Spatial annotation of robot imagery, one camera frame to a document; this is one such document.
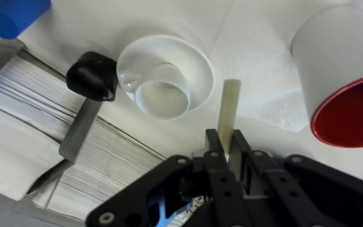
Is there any small blue cylinder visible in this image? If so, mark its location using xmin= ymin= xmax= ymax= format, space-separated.
xmin=0 ymin=0 xmax=53 ymax=40

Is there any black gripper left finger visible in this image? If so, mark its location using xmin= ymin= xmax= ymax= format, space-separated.
xmin=84 ymin=127 xmax=249 ymax=227

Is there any cream plastic spoon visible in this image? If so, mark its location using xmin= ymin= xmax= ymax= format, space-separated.
xmin=215 ymin=78 xmax=242 ymax=158

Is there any white mug red inside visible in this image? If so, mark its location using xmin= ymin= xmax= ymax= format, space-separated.
xmin=290 ymin=0 xmax=363 ymax=149

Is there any metal napkin holder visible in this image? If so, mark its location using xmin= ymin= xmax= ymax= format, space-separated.
xmin=0 ymin=36 xmax=104 ymax=227

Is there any folded white napkin stack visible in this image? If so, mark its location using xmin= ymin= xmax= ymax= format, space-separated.
xmin=0 ymin=53 xmax=169 ymax=222

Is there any small black cap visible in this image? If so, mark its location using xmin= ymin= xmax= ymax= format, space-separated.
xmin=65 ymin=50 xmax=120 ymax=103

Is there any small white saucer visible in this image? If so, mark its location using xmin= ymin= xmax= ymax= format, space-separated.
xmin=116 ymin=34 xmax=217 ymax=116

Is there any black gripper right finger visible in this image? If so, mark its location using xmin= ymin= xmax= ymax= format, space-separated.
xmin=229 ymin=127 xmax=363 ymax=227

